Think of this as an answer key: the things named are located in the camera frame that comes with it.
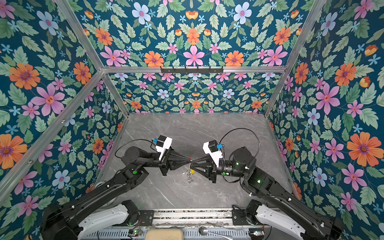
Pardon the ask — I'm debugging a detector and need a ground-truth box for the round metal knob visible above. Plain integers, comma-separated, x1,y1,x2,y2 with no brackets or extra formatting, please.
199,226,209,236

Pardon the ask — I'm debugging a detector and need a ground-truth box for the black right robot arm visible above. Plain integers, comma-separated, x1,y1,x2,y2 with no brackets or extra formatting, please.
190,147,344,240

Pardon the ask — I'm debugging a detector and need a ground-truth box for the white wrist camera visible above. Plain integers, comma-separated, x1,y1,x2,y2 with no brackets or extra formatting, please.
153,135,173,161
203,140,223,167

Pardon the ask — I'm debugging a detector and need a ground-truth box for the metal keyring with red grip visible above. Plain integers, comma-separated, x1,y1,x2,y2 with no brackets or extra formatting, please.
187,157,195,184

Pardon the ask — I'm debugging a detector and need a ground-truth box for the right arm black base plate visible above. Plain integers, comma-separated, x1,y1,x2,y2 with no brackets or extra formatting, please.
232,206,260,226

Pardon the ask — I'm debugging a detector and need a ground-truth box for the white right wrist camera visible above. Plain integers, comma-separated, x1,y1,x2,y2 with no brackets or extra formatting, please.
203,140,223,167

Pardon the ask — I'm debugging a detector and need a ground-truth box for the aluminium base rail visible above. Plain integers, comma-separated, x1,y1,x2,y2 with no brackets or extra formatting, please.
80,207,265,229

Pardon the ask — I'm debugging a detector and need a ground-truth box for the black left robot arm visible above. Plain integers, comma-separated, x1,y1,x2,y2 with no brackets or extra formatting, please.
40,147,190,240

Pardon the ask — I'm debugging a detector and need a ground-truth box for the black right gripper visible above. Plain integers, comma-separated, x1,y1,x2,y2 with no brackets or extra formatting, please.
191,155,248,185

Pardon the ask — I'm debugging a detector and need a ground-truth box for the black hook rack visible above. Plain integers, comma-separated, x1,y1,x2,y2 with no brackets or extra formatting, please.
160,67,224,74

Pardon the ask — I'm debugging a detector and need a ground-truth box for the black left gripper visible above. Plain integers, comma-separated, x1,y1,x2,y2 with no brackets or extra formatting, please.
139,145,191,177

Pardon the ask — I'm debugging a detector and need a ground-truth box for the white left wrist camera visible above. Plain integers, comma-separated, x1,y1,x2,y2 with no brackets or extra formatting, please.
153,135,173,161

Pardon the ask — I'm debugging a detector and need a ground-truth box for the beige pad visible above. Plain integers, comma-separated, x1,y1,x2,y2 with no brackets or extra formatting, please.
144,229,184,240

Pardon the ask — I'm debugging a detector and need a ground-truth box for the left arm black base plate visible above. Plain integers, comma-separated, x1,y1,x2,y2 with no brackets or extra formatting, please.
125,210,155,227

